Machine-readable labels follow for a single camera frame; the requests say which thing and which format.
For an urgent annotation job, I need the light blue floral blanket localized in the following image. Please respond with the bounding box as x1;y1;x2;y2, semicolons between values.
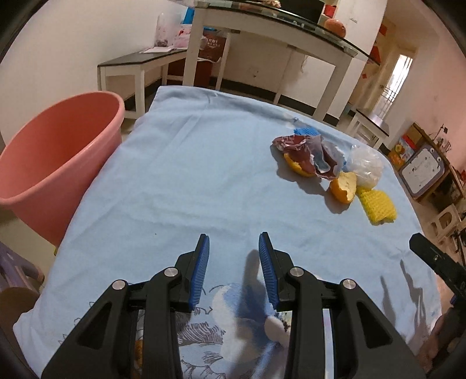
13;85;443;379

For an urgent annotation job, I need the purple plastic stool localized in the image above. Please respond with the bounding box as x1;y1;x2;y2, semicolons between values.
0;242;46;292

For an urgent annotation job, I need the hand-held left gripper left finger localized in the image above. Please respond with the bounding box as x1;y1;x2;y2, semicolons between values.
41;234;211;379

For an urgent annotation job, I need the small black-topped white stool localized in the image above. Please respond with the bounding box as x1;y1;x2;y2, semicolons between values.
344;107;390;150

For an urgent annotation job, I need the red white plastic bag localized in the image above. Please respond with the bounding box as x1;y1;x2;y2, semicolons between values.
174;25;193;49

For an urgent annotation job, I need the black television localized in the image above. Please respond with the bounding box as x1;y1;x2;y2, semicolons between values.
287;0;324;22

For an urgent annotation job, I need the pink plastic bucket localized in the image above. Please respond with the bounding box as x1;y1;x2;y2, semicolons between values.
0;91;125;248

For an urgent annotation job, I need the person's right hand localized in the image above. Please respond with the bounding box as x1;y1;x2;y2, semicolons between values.
418;315;444;369

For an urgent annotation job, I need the crumpled maroon grey wrapper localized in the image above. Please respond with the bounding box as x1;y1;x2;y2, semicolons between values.
271;134;346;182

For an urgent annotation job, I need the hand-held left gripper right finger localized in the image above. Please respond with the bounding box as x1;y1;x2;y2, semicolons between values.
258;232;426;379

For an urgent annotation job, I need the white table with glass top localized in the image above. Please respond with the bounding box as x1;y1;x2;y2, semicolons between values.
182;0;381;126

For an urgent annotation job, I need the black-topped white bench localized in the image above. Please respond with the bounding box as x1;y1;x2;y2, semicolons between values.
97;47;190;121

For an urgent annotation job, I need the yellow orange peel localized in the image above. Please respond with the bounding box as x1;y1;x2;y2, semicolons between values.
329;171;358;203
283;152;314;178

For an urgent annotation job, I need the white plastic stool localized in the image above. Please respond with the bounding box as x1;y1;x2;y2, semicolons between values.
430;203;461;243

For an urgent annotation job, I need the clear plastic bag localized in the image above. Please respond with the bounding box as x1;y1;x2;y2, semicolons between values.
156;13;175;48

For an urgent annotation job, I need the yellow foam fruit net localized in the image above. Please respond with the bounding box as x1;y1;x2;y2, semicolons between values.
356;187;397;224

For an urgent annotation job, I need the brown round stool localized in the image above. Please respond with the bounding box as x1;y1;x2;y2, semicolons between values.
0;286;40;350

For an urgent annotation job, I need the dark brown carton box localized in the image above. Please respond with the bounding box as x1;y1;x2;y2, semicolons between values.
198;31;228;86

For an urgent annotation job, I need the colourful carton box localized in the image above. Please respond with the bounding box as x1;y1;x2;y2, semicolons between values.
388;133;417;168

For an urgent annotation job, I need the orange pink ball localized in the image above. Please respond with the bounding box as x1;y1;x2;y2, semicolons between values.
325;18;346;37

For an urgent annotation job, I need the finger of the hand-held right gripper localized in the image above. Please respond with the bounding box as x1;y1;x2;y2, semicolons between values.
408;233;466;292

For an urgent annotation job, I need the white shelf cabinet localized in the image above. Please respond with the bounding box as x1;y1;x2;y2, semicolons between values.
320;0;388;52

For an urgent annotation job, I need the low wooden desk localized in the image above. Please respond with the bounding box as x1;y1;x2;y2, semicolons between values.
411;123;466;205

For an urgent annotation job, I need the children's drawing board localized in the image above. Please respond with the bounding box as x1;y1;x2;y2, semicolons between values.
398;144;454;199

